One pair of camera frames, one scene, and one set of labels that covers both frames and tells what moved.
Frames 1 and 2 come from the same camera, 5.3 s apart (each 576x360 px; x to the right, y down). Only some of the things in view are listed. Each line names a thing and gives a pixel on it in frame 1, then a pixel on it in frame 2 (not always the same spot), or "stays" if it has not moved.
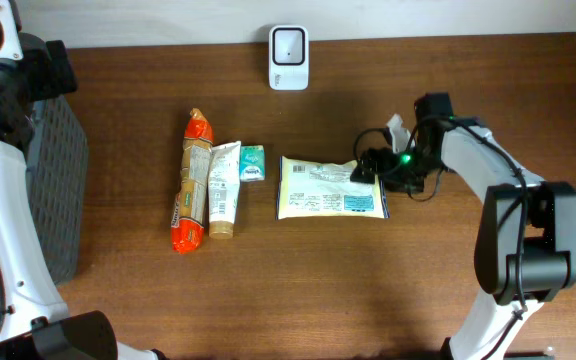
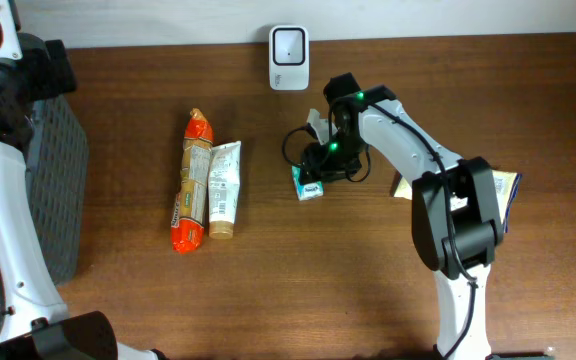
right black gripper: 387,172 -> 320,168
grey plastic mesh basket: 57,176 stays
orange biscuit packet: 190,209 stays
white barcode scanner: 288,52 stays
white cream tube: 223,184 stays
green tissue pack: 252,162 -> 308,191
